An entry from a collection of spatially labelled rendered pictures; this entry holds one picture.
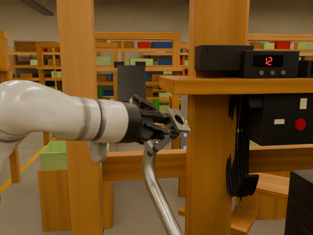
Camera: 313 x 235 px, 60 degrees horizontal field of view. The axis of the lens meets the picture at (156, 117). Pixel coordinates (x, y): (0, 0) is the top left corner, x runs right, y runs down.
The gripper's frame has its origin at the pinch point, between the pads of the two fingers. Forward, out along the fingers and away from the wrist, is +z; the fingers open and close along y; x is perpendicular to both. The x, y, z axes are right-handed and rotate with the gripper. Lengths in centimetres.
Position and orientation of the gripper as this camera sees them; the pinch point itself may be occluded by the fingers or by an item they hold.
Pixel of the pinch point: (168, 126)
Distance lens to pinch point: 58.3
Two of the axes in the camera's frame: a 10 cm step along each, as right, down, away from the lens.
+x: -6.0, 5.7, 5.5
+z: 7.1, 0.8, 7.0
